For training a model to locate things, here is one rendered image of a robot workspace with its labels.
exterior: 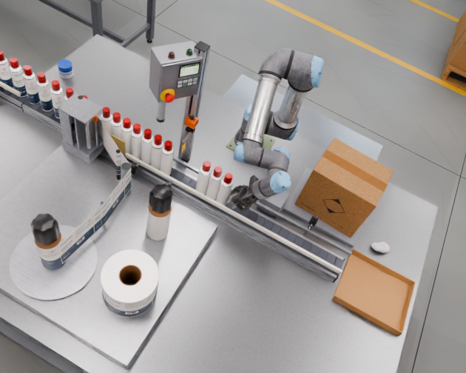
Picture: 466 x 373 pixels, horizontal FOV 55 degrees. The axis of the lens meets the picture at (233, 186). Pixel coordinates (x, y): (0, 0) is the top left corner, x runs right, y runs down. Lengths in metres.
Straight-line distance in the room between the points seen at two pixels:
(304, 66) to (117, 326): 1.20
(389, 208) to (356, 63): 2.47
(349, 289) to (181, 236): 0.75
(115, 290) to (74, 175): 0.64
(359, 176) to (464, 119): 2.77
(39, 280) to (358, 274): 1.31
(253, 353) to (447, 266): 2.02
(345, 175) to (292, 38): 2.79
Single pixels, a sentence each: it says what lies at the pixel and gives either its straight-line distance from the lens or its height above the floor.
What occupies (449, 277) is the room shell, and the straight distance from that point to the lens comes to 3.47.
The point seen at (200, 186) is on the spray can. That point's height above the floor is 0.95.
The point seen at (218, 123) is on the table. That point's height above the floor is 0.83.
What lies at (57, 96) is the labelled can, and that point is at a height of 1.03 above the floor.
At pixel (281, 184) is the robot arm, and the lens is 1.67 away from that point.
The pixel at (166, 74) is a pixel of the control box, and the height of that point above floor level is 1.43.
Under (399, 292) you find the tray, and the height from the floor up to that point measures 0.83.
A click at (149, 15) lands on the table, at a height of 0.27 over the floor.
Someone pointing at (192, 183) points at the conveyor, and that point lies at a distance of 2.04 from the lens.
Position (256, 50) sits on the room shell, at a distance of 4.31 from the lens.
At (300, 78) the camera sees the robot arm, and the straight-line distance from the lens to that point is 1.84.
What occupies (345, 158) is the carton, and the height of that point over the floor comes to 1.12.
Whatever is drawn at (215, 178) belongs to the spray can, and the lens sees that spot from 1.86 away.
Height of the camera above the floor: 2.52
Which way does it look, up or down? 53 degrees down
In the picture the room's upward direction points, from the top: 18 degrees clockwise
